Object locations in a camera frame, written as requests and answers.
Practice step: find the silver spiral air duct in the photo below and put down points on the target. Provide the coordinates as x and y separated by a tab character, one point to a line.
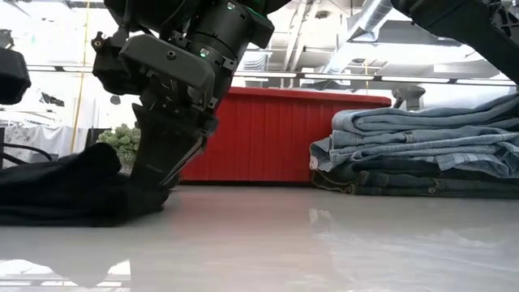
365	28

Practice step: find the clear spray bottle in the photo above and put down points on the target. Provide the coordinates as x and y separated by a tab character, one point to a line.
409	97

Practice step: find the potted green artificial plant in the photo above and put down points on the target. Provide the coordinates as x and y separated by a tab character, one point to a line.
123	142

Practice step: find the small black round fixture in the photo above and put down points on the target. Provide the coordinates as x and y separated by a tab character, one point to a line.
115	100

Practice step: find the white draped cloth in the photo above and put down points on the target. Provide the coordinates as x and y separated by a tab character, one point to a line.
44	140

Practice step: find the long ceiling light bar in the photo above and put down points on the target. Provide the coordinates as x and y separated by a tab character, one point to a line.
365	77

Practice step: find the plain light blue garment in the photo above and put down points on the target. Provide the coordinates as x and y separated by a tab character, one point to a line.
405	130

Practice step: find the red plastic laundry bin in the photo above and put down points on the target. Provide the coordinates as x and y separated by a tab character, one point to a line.
275	138

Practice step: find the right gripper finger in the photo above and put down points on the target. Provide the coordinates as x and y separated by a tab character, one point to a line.
184	160
158	154

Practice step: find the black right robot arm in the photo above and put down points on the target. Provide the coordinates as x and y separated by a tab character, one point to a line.
466	24

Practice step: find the black printed garment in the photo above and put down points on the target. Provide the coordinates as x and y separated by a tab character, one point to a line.
73	190

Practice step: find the black ceiling dome camera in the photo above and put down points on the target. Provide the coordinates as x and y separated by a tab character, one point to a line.
5	38

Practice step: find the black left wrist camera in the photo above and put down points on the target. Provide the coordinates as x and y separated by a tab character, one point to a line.
12	77

